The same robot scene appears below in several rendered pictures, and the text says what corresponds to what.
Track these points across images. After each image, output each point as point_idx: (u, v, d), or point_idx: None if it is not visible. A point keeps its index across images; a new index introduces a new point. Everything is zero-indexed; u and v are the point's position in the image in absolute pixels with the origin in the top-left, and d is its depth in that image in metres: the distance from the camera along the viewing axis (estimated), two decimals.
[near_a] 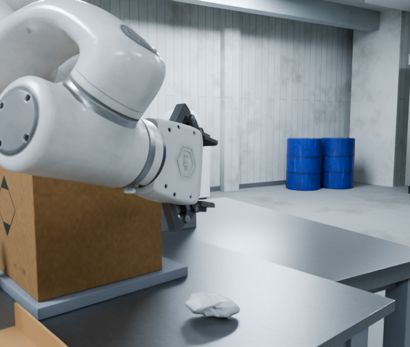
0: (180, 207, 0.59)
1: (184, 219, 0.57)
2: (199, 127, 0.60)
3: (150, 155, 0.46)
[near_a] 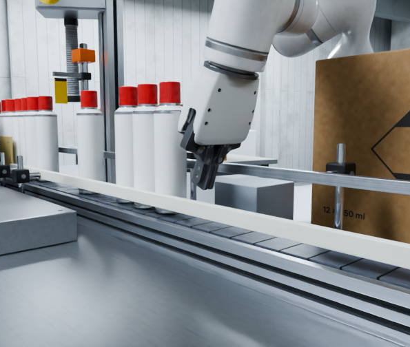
0: (222, 154, 0.63)
1: None
2: (194, 155, 0.62)
3: None
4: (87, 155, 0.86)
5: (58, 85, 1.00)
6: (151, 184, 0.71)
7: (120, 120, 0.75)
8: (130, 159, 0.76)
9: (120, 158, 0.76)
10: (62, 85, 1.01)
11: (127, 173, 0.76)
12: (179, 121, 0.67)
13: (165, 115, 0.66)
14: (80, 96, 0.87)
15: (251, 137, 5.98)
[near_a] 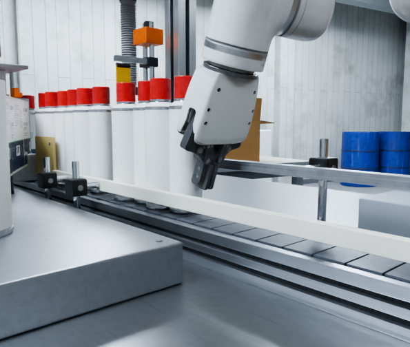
0: (222, 154, 0.63)
1: None
2: (193, 155, 0.62)
3: None
4: (131, 156, 0.75)
5: (120, 72, 0.80)
6: (169, 183, 0.68)
7: (134, 117, 0.72)
8: (142, 158, 0.72)
9: (134, 156, 0.73)
10: (125, 72, 0.80)
11: (138, 172, 0.73)
12: None
13: (179, 111, 0.64)
14: (117, 89, 0.75)
15: (267, 137, 5.77)
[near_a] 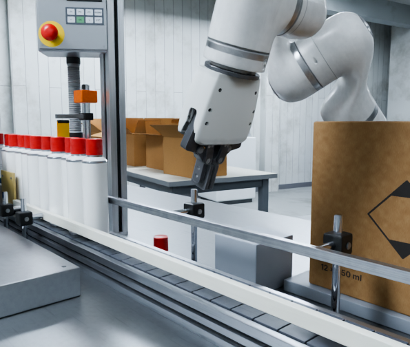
0: (223, 154, 0.63)
1: None
2: (194, 155, 0.62)
3: None
4: None
5: (60, 127, 1.02)
6: None
7: (61, 164, 0.96)
8: (66, 195, 0.96)
9: (62, 193, 0.97)
10: (64, 127, 1.02)
11: (65, 206, 0.97)
12: (98, 169, 0.88)
13: (87, 164, 0.88)
14: (51, 142, 0.99)
15: (251, 144, 5.99)
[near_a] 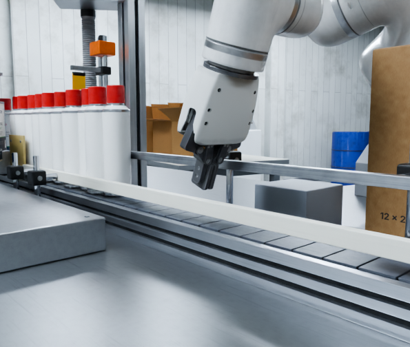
0: (222, 154, 0.63)
1: None
2: (193, 155, 0.62)
3: None
4: (78, 151, 0.91)
5: (76, 80, 0.93)
6: None
7: (78, 118, 0.88)
8: (83, 151, 0.87)
9: (78, 151, 0.89)
10: (80, 80, 0.94)
11: (81, 164, 0.88)
12: (120, 118, 0.79)
13: (108, 113, 0.79)
14: (66, 94, 0.90)
15: (257, 137, 5.91)
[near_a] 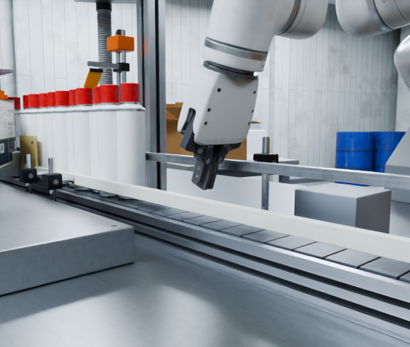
0: (222, 154, 0.63)
1: None
2: (193, 155, 0.62)
3: None
4: None
5: (91, 76, 0.88)
6: None
7: (89, 118, 0.84)
8: (94, 152, 0.84)
9: (89, 151, 0.85)
10: (96, 76, 0.89)
11: (92, 165, 0.85)
12: (135, 118, 0.76)
13: (122, 112, 0.75)
14: (77, 93, 0.87)
15: (261, 137, 5.85)
